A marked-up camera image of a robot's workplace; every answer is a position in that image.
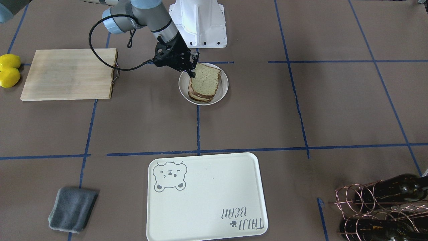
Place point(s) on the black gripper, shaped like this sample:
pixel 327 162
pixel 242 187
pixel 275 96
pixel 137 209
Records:
pixel 182 47

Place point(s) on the bread slice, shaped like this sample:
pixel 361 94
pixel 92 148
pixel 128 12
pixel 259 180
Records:
pixel 206 81
pixel 200 99

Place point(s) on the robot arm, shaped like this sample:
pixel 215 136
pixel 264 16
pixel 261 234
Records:
pixel 130 15

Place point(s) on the cream bear tray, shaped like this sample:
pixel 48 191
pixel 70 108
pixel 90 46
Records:
pixel 205 197

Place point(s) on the white round plate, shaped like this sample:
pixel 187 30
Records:
pixel 223 87

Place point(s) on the bamboo cutting board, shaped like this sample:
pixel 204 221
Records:
pixel 70 74

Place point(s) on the yellow lemon upper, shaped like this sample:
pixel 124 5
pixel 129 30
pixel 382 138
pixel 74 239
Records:
pixel 9 61

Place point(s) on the grey folded cloth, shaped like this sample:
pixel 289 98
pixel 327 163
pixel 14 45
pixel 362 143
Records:
pixel 72 209

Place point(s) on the dark wine bottle lower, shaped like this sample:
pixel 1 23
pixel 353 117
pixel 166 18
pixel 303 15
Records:
pixel 360 229

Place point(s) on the dark wine bottle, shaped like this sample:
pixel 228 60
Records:
pixel 360 229
pixel 402 189

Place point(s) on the dark wine bottle upper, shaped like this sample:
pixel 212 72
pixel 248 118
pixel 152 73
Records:
pixel 402 189

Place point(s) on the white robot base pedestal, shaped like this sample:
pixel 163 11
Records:
pixel 201 23

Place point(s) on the copper wire bottle rack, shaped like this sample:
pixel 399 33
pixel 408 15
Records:
pixel 387 210

